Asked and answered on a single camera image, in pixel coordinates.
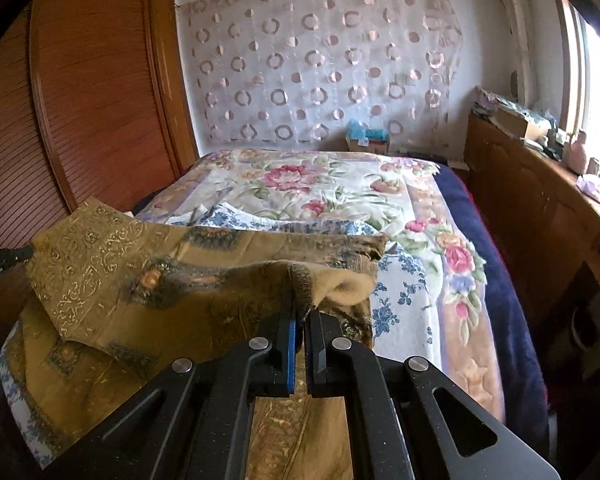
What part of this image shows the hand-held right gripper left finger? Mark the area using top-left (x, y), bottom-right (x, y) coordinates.
top-left (42, 287), bottom-right (298, 480)

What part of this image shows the white plastic bag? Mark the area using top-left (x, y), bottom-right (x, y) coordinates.
top-left (577, 174), bottom-right (600, 205)

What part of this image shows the brown patterned garment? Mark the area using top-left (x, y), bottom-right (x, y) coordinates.
top-left (17, 199), bottom-right (391, 480)

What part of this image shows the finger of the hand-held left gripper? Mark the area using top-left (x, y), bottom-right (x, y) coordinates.
top-left (0, 245), bottom-right (34, 267)

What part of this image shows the stack of folded cloths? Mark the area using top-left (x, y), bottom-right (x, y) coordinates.
top-left (472, 86), bottom-right (506, 118)

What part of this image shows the pink bag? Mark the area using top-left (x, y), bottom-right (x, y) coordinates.
top-left (565, 130), bottom-right (588, 175)

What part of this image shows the navy blue blanket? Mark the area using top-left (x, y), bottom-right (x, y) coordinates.
top-left (432, 162), bottom-right (551, 456)

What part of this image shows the small cardboard box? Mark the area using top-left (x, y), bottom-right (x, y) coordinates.
top-left (347, 136), bottom-right (388, 156)

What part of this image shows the open cardboard box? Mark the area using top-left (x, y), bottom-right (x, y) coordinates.
top-left (492, 105), bottom-right (551, 141)

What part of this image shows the pink floral blanket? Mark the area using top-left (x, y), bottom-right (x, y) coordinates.
top-left (137, 149), bottom-right (508, 423)

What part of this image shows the wooden framed window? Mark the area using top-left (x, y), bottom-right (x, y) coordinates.
top-left (555, 0), bottom-right (600, 161)

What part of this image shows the blue plastic bag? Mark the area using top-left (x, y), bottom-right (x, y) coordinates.
top-left (346, 119), bottom-right (391, 142)

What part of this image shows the sheer circle-patterned wall curtain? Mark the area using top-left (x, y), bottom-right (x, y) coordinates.
top-left (180, 0), bottom-right (463, 146)

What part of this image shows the wooden slatted wardrobe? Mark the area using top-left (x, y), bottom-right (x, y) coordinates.
top-left (0, 0), bottom-right (201, 311)

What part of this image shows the pale tied window curtain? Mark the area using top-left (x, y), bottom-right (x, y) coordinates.
top-left (490, 0), bottom-right (536, 111)

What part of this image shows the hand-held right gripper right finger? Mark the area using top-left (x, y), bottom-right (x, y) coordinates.
top-left (304, 307), bottom-right (561, 480)

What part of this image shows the long wooden cabinet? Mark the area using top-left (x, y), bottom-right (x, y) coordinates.
top-left (462, 110), bottom-right (600, 396)

